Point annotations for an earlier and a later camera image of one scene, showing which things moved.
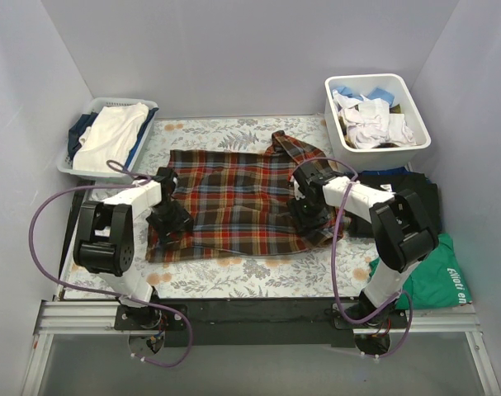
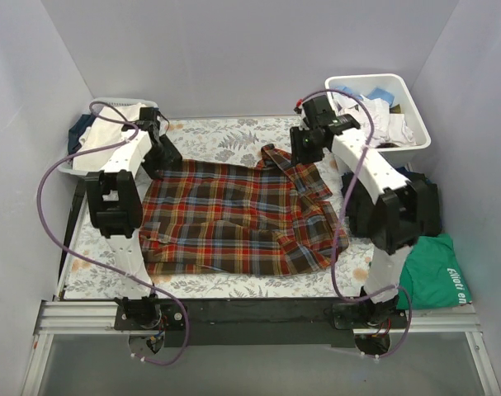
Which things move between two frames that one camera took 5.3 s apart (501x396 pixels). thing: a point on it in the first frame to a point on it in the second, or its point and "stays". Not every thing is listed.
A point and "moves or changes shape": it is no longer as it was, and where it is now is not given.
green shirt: [437, 280] stays
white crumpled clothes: [370, 124] stays
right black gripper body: [306, 215] to [301, 147]
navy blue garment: [77, 128] stays
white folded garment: [110, 136] stays
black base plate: [250, 322] stays
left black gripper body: [167, 223] to [167, 153]
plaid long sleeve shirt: [238, 201] moves or changes shape
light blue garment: [375, 93] stays
